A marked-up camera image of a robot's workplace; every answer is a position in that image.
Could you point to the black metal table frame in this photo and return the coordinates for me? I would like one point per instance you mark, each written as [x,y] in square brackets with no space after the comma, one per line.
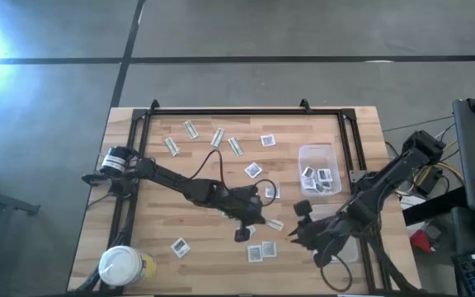
[241,111]

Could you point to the black floor stand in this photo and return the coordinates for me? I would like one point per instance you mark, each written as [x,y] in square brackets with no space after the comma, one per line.
[6,202]

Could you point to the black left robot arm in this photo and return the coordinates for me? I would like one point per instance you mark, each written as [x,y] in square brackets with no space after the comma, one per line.
[167,177]

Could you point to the white wipes canister yellow label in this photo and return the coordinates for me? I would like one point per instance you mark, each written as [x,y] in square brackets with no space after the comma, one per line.
[122,266]

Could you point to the small clear plastic container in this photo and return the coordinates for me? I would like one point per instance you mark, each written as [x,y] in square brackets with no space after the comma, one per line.
[318,154]

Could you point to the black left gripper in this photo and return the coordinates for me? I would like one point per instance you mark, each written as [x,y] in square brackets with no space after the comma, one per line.
[243,202]

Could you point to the red object on floor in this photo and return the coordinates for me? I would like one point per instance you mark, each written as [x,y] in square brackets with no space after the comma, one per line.
[421,243]

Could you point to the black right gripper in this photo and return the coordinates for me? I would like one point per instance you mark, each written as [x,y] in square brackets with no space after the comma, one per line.
[324,235]

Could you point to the black power box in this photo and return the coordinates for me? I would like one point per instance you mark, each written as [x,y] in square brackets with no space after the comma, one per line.
[429,183]

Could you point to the large clear plastic container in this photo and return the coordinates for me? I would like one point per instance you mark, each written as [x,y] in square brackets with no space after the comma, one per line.
[351,253]

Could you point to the white power strip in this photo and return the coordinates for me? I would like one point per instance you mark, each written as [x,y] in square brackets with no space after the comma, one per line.
[407,201]

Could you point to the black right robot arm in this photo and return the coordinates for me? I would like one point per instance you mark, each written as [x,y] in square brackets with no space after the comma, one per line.
[386,181]

